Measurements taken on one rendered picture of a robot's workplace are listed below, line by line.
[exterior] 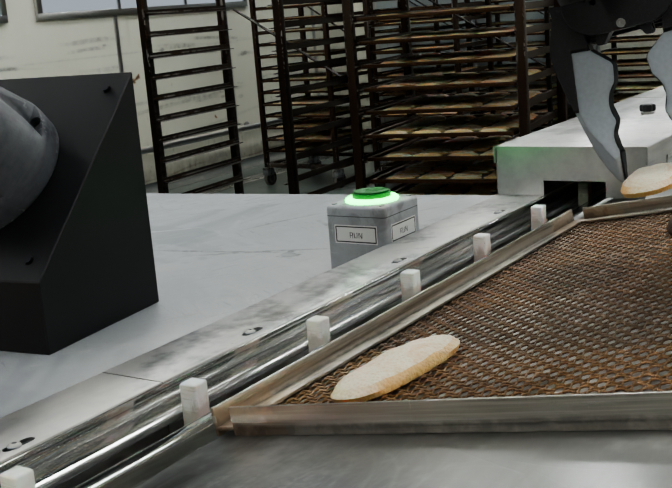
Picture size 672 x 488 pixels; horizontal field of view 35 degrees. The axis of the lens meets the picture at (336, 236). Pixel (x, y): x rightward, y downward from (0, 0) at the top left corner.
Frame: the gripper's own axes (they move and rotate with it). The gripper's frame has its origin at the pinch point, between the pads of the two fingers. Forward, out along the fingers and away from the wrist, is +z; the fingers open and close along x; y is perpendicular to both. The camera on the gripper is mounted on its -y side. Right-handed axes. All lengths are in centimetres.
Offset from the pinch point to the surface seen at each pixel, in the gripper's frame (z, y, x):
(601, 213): 6.0, 19.8, 8.2
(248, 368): 8.2, -10.6, 27.7
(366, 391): 6.1, -26.2, 11.2
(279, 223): 4, 49, 56
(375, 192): 0.8, 25.3, 31.1
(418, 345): 5.6, -20.6, 10.4
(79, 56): -80, 453, 391
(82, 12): -105, 456, 383
